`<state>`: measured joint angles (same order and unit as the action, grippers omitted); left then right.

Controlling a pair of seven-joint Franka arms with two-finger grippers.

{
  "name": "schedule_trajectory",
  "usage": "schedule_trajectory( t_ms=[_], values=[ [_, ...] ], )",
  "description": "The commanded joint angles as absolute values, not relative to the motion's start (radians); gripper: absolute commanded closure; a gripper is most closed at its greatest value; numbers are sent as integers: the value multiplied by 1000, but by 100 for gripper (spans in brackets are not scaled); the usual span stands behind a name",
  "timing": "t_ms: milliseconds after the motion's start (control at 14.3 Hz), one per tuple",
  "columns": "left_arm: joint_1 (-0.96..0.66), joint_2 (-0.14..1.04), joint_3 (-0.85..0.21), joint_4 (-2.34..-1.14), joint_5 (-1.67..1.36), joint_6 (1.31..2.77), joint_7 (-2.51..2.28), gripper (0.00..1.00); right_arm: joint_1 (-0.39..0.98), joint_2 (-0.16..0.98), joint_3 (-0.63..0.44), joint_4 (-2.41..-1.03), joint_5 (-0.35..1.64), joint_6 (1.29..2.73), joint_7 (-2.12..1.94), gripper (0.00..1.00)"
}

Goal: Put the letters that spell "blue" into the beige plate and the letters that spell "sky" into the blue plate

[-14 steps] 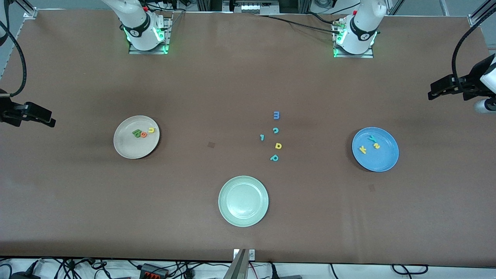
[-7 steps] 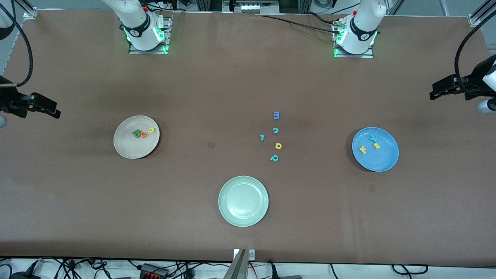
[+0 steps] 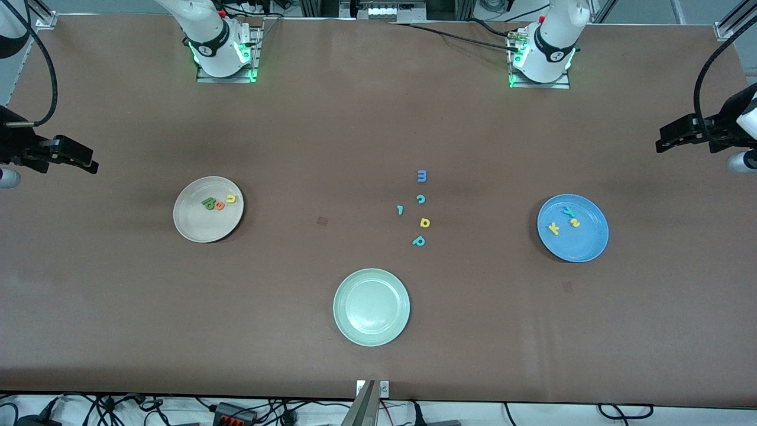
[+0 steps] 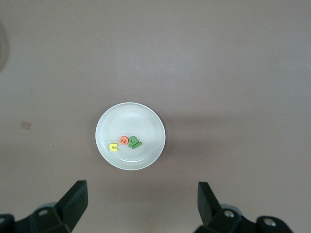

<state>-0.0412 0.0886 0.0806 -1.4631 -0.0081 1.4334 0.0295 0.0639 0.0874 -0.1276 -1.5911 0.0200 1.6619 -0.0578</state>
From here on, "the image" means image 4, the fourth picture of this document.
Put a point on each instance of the brown tape patch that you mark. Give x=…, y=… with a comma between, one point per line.
x=26, y=126

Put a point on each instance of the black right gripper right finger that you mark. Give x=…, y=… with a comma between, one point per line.
x=210, y=208

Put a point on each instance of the green foam letter b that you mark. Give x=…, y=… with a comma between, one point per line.
x=132, y=143

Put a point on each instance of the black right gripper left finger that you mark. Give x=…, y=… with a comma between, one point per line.
x=70, y=208

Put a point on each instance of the brown table cover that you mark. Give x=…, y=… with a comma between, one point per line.
x=194, y=60

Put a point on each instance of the orange foam letter e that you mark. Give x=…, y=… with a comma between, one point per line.
x=124, y=140

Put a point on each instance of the yellow foam letter u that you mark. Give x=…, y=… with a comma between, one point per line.
x=111, y=147

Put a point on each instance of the beige round plate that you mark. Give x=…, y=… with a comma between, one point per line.
x=131, y=119

